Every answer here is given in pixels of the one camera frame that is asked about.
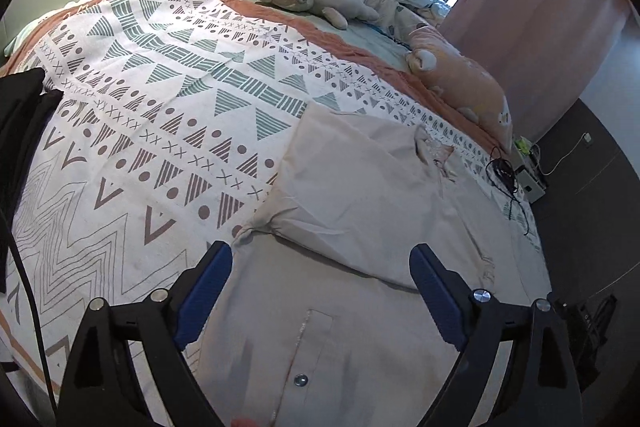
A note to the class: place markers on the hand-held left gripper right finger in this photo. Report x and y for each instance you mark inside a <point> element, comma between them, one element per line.
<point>440,297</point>

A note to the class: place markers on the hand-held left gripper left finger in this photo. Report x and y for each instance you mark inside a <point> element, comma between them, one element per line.
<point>205,292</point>

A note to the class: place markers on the large beige garment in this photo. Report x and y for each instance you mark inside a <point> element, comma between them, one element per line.
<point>350,197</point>

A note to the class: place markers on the white box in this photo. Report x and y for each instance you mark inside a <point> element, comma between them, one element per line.
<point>531,184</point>

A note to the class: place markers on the black bag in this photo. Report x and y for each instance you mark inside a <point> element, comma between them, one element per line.
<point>585,337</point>

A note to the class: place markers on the yellow green item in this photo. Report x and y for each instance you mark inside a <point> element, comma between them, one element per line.
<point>523,144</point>

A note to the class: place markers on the patterned white blanket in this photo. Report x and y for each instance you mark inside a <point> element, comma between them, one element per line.
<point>150,107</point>

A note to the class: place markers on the beige plush toy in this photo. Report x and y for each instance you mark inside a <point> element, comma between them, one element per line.
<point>460,77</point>

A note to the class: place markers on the black cloth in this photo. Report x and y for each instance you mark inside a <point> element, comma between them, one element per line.
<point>20,117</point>

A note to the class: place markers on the light green bed sheet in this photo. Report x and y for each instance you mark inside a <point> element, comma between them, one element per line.
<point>360,39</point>

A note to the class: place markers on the pink curtain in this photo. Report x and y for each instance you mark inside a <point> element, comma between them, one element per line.
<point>540,7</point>

